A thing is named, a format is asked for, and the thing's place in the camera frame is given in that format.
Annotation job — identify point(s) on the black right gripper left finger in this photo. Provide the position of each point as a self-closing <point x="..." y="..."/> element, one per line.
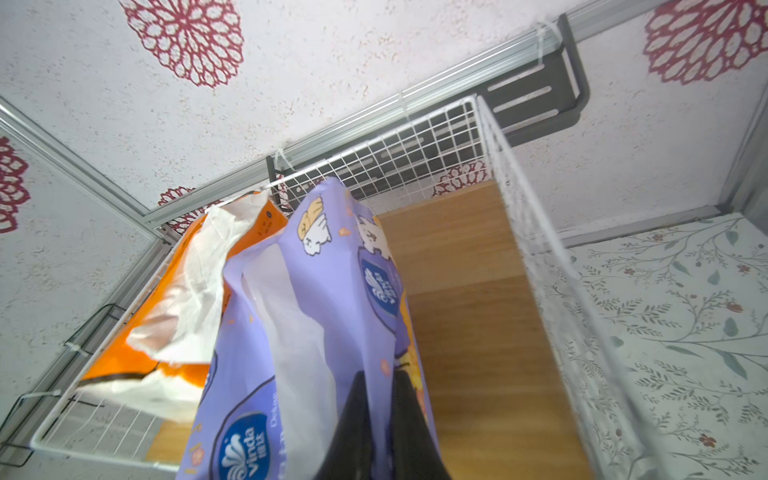
<point x="351" y="452"/>

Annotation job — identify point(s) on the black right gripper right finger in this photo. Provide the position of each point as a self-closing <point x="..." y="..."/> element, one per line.
<point x="414" y="452"/>

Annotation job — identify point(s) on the purple tissue pack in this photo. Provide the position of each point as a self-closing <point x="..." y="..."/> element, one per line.
<point x="310" y="307"/>

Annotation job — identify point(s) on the orange tissue pack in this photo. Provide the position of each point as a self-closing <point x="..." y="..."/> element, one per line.
<point x="159" y="360"/>

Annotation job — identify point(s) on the white wire three-tier shelf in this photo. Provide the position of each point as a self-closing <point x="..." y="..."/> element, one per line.
<point x="522" y="382"/>

